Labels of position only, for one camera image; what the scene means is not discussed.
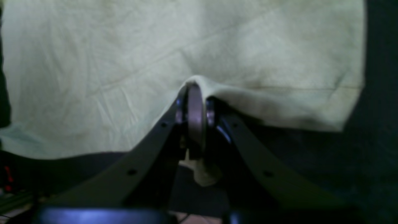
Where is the light green T-shirt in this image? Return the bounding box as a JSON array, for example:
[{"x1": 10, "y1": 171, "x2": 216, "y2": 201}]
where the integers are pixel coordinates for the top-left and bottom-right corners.
[{"x1": 0, "y1": 0, "x2": 366, "y2": 187}]

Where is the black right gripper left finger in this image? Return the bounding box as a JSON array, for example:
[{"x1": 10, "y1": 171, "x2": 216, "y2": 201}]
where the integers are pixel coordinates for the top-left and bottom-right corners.
[{"x1": 47, "y1": 87, "x2": 189, "y2": 212}]

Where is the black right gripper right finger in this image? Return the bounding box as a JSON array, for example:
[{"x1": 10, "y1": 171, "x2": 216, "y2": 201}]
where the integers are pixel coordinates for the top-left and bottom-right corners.
[{"x1": 205, "y1": 97, "x2": 349, "y2": 215}]

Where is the black table cloth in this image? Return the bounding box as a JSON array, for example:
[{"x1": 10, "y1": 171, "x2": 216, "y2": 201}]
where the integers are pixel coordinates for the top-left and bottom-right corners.
[{"x1": 1, "y1": 0, "x2": 397, "y2": 224}]

